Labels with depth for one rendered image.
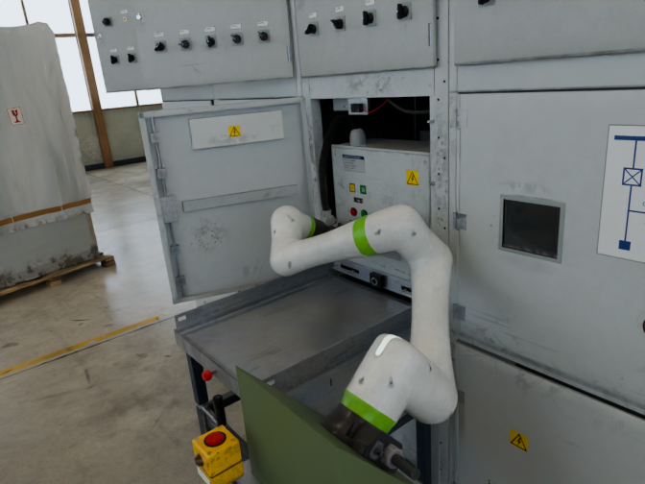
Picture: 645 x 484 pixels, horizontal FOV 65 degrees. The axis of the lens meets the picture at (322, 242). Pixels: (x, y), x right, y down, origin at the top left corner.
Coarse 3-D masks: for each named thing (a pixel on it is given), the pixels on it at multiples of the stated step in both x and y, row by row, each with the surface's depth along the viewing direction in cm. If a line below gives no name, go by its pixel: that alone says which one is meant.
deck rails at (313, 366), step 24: (264, 288) 196; (288, 288) 203; (192, 312) 178; (216, 312) 184; (240, 312) 187; (408, 312) 166; (360, 336) 153; (312, 360) 143; (336, 360) 149; (288, 384) 139
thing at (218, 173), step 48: (144, 144) 182; (192, 144) 188; (240, 144) 196; (288, 144) 203; (192, 192) 195; (240, 192) 201; (288, 192) 206; (192, 240) 200; (240, 240) 207; (192, 288) 205; (240, 288) 209
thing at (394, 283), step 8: (344, 264) 210; (352, 264) 206; (360, 264) 203; (352, 272) 207; (360, 272) 203; (368, 272) 199; (376, 272) 195; (368, 280) 201; (384, 280) 193; (392, 280) 190; (400, 280) 186; (408, 280) 184; (392, 288) 191; (400, 288) 187; (408, 288) 184
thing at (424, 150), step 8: (336, 144) 198; (344, 144) 199; (368, 144) 194; (376, 144) 192; (384, 144) 190; (392, 144) 188; (400, 144) 187; (408, 144) 185; (416, 144) 184; (424, 144) 182; (400, 152) 171; (408, 152) 169; (416, 152) 166; (424, 152) 164; (336, 216) 208
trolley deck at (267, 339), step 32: (320, 288) 203; (352, 288) 201; (224, 320) 183; (256, 320) 181; (288, 320) 179; (320, 320) 177; (352, 320) 175; (192, 352) 169; (224, 352) 161; (256, 352) 160; (288, 352) 158; (320, 384) 142
